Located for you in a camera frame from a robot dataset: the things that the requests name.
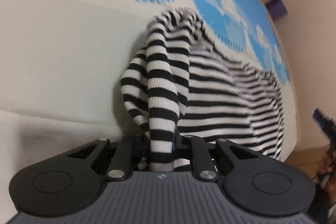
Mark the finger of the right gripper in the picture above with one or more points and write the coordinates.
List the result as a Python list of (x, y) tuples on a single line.
[(326, 124)]

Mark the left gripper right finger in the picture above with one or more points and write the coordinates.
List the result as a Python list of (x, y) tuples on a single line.
[(250, 180)]

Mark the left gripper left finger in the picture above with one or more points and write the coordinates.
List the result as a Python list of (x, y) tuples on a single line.
[(71, 181)]

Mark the black white striped sweater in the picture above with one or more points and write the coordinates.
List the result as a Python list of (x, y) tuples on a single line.
[(179, 83)]

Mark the purple bag by wall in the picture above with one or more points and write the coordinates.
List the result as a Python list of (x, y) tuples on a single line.
[(276, 9)]

